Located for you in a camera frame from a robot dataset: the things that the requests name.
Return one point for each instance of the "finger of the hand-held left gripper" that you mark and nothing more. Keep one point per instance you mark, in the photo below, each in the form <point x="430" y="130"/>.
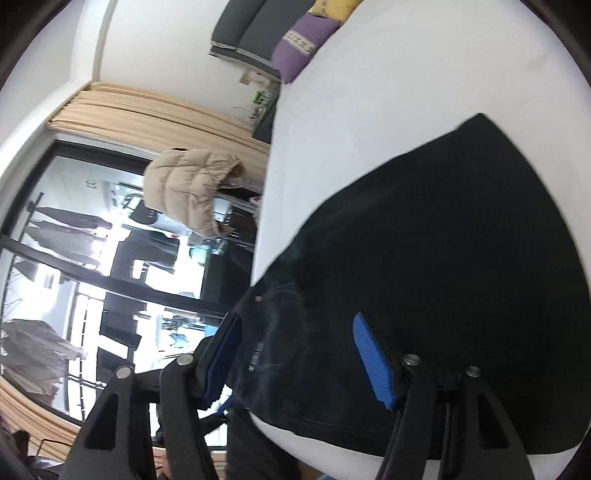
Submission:
<point x="222" y="407"/>

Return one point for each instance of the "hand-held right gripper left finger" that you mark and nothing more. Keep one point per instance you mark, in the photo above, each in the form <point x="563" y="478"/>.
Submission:
<point x="222" y="360"/>

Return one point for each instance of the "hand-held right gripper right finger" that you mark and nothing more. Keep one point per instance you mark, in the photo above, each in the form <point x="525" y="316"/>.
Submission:
<point x="374" y="364"/>

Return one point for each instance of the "black denim pants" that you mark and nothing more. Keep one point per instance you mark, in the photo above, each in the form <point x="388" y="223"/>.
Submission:
<point x="438" y="254"/>

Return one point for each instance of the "black framed glass door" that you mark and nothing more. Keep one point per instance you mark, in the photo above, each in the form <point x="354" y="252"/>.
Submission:
<point x="92" y="286"/>

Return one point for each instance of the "beige puffer jacket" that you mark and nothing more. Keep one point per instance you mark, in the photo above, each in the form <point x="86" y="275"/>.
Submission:
<point x="189" y="189"/>

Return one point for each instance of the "dark hanging clothes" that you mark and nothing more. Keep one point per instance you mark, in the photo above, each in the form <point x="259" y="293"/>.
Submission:
<point x="69" y="233"/>

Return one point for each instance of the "grey nightstand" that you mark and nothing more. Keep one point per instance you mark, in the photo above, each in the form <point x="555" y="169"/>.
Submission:
<point x="268" y="120"/>

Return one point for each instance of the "beige curtain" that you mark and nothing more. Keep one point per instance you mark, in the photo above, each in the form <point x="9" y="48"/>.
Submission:
<point x="161" y="117"/>

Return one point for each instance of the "white bed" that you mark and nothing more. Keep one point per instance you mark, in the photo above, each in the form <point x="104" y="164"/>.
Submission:
<point x="392" y="69"/>

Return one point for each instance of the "purple pillow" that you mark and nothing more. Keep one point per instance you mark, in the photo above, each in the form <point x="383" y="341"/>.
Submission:
<point x="300" y="46"/>

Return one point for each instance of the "grey padded headboard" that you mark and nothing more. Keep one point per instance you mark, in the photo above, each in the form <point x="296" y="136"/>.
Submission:
<point x="249" y="32"/>

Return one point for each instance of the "yellow pillow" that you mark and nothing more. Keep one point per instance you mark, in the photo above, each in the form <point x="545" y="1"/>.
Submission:
<point x="334" y="8"/>

